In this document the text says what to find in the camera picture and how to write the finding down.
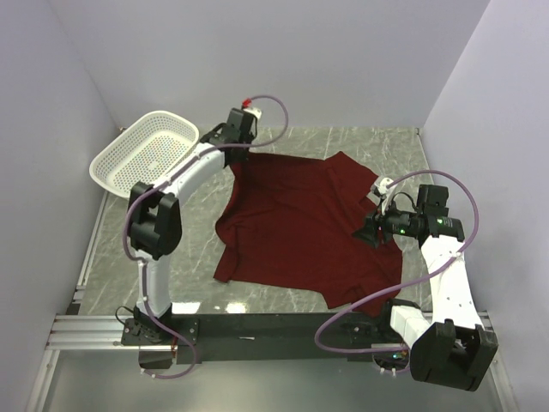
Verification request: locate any white perforated plastic basket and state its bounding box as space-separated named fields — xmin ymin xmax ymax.
xmin=89 ymin=111 xmax=199 ymax=199

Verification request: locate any dark red t shirt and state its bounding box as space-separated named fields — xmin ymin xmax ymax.
xmin=214 ymin=152 xmax=403 ymax=309

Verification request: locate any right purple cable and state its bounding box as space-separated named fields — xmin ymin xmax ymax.
xmin=315 ymin=169 xmax=480 ymax=381

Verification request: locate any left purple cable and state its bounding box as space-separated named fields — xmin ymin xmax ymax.
xmin=122 ymin=94 xmax=289 ymax=381

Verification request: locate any purple cable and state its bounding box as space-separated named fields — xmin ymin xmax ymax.
xmin=122 ymin=94 xmax=289 ymax=381
xmin=315 ymin=169 xmax=480 ymax=381

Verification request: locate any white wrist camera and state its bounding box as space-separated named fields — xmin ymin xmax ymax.
xmin=241 ymin=98 xmax=262 ymax=121
xmin=371 ymin=177 xmax=394 ymax=215

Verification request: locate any aluminium extrusion rail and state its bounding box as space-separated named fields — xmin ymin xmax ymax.
xmin=45 ymin=312 xmax=498 ymax=349

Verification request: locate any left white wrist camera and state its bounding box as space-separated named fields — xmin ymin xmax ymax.
xmin=241 ymin=98 xmax=262 ymax=121

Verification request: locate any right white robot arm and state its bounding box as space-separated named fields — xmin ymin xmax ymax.
xmin=354 ymin=178 xmax=498 ymax=391

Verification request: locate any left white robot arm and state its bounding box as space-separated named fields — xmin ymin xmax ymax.
xmin=123 ymin=107 xmax=262 ymax=345

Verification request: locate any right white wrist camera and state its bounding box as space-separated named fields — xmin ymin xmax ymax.
xmin=371 ymin=177 xmax=394 ymax=215

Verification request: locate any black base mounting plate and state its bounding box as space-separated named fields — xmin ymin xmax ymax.
xmin=121 ymin=312 xmax=403 ymax=367

